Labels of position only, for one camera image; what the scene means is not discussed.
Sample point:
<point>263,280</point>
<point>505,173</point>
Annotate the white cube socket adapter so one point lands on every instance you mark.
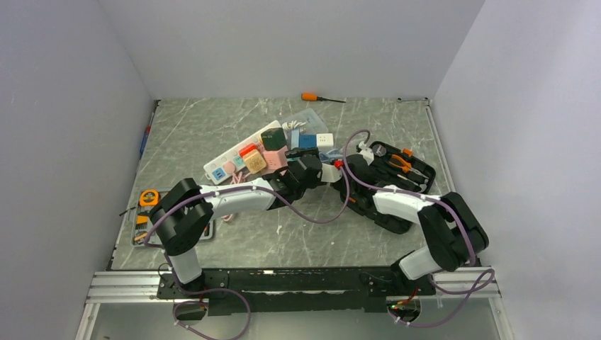
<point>325,141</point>

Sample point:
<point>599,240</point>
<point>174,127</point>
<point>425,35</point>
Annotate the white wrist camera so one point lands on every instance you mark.
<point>366,152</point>
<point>330,173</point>

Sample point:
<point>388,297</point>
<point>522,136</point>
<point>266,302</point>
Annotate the black tool case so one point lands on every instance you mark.
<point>383,174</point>

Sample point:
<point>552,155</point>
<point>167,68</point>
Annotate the orange pliers in case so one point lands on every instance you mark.
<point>401,162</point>

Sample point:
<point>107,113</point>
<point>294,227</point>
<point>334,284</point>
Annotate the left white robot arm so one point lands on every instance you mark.
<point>181,216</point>

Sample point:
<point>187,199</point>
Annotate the light blue power strip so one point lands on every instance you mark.
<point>294,139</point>

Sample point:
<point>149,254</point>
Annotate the pink cube socket adapter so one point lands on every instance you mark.
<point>274,160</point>

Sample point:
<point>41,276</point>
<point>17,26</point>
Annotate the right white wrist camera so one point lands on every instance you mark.
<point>366,152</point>

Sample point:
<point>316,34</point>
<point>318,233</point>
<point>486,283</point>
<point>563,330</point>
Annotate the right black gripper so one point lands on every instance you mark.
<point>340,188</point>

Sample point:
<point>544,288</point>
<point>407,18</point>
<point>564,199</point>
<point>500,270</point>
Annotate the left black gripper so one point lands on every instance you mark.
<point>298,153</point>

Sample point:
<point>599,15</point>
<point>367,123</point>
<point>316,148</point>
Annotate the white power strip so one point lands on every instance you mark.
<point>230,162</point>

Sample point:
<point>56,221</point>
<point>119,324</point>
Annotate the orange handled screwdriver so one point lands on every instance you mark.
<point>310,97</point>

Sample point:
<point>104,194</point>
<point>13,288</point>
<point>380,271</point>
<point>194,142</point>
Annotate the red cube socket adapter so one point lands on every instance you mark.
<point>247,149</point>

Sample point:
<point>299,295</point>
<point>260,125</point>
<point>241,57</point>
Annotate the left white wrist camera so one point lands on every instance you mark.
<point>330,173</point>

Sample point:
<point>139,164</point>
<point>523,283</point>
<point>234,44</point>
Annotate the dark green cube adapter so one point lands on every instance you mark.
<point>273,139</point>

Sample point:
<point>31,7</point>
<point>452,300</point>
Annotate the beige cube socket adapter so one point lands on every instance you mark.
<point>254,161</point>

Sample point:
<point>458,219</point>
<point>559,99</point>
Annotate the clear plastic organizer box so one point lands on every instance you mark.
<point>307,121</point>

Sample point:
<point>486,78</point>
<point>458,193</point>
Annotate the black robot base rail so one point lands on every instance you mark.
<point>235,290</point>

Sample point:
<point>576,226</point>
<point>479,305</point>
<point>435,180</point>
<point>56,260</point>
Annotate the orange tape measure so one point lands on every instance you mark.
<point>149,198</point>

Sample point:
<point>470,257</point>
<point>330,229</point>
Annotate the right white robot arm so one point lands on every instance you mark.
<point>452,232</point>

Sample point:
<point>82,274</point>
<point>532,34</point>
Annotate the blue cube socket adapter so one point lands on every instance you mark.
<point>306,141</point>

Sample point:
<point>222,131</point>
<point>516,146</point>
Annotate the grey tool tray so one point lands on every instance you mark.
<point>142,224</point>

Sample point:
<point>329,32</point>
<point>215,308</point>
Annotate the blue red pen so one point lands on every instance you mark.
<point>146,134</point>

